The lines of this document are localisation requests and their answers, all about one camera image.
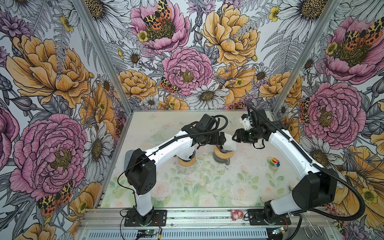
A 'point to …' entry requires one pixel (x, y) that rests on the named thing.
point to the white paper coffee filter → (186, 154)
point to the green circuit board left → (150, 232)
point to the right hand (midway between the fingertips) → (238, 142)
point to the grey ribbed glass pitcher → (226, 161)
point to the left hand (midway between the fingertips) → (217, 143)
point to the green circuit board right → (277, 231)
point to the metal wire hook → (312, 226)
